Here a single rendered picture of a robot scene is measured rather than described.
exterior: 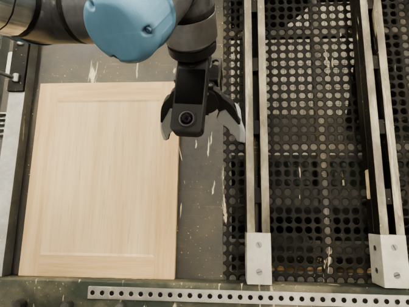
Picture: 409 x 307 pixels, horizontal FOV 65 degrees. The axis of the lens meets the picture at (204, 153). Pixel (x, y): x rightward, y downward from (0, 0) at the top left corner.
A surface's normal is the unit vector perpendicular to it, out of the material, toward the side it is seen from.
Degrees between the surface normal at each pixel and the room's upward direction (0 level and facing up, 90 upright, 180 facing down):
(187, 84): 56
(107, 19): 117
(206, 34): 109
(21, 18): 133
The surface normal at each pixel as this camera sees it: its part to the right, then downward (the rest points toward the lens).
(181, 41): -0.25, 0.75
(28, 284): -0.07, -0.19
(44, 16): 0.79, 0.56
